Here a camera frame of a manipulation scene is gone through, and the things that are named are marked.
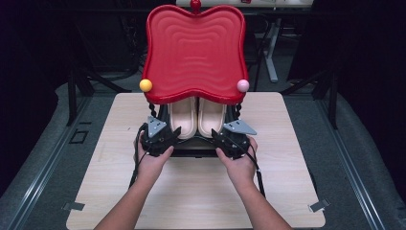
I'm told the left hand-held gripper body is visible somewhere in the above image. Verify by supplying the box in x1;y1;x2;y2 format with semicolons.
140;115;175;158

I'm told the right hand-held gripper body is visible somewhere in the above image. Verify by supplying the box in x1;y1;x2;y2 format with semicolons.
216;118;259;160

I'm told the cream clog shoe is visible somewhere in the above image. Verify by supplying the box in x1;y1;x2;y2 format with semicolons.
197;97;228;139
168;97;198;141

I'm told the red and black shoe rack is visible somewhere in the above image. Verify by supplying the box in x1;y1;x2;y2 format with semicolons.
138;0;251;159

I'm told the person's right hand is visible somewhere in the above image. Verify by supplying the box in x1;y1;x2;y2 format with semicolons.
215;136;259;193

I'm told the person's left hand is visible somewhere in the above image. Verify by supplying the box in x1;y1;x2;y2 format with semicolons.
132;140;175;190

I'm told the black metal stand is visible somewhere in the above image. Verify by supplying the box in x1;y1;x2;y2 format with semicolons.
281;65;340;130
65;65;132;127

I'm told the grey table clip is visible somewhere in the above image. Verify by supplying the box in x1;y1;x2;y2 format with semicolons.
61;200;86;212
307;197;331;214

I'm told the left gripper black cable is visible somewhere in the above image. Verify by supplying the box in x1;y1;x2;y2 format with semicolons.
128;124;148;190

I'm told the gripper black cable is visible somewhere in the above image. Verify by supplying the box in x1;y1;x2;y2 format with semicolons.
243;143;266;198
128;124;148;190

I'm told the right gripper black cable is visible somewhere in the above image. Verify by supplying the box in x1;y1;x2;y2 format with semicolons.
243;143;266;198

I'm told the grey metal floor rail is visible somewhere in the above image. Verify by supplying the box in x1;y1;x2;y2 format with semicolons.
314;95;388;230
0;95;94;230

